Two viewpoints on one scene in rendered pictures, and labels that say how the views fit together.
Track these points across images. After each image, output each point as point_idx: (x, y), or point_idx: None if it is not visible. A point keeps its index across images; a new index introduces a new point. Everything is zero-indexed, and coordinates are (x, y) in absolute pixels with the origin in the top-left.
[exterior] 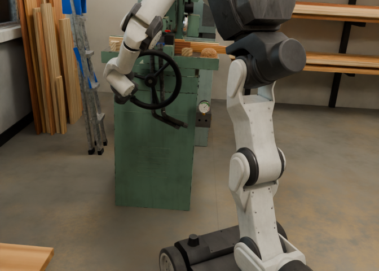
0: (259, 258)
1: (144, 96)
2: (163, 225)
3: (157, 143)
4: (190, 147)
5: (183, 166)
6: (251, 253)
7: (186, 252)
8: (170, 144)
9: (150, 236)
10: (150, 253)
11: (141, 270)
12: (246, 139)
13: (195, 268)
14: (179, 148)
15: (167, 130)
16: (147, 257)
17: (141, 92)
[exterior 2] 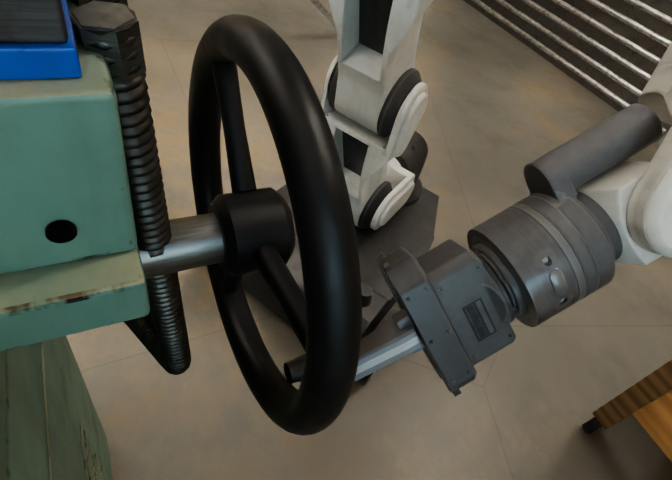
0: (403, 180)
1: (20, 459)
2: (200, 469)
3: (81, 470)
4: (66, 342)
5: (86, 401)
6: (400, 188)
7: (386, 300)
8: (76, 415)
9: (259, 475)
10: (312, 442)
11: (363, 432)
12: (408, 58)
13: (388, 293)
14: (74, 383)
15: (64, 402)
16: (326, 442)
17: (13, 477)
